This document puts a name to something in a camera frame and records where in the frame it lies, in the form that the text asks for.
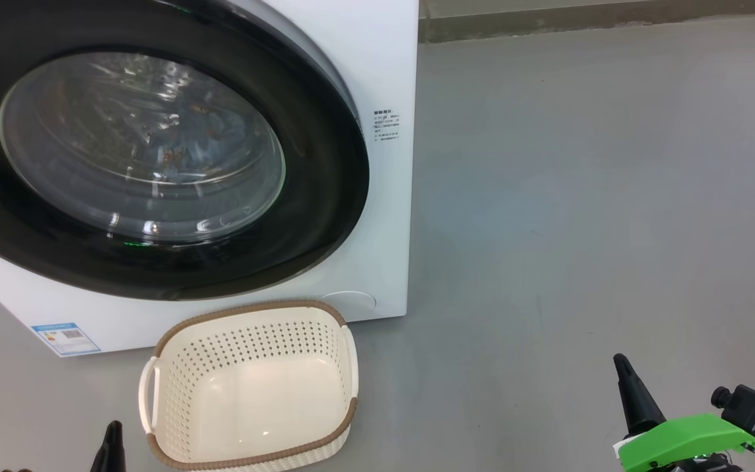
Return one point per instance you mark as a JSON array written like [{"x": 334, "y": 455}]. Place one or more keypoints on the cream perforated laundry basket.
[{"x": 253, "y": 406}]

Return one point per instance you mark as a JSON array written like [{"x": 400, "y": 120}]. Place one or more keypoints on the round white filter cover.
[{"x": 351, "y": 300}]

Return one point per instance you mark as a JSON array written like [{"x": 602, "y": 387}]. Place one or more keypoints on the white front-load washing machine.
[{"x": 384, "y": 229}]

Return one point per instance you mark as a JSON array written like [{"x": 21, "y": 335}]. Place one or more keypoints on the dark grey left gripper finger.
[{"x": 110, "y": 452}]

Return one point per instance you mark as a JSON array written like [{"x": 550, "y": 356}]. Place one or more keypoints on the round black glass washer door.
[{"x": 312, "y": 196}]

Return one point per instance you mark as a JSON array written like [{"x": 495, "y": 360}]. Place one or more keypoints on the black text warning label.
[{"x": 386, "y": 124}]

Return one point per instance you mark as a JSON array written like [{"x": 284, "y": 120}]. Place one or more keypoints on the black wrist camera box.
[{"x": 748, "y": 406}]

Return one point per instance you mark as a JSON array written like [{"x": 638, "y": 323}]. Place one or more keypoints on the blue energy label sticker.
[{"x": 66, "y": 339}]

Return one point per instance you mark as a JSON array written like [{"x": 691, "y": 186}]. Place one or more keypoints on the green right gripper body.
[{"x": 679, "y": 442}]

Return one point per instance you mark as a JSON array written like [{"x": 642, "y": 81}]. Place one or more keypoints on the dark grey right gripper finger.
[{"x": 636, "y": 400}]

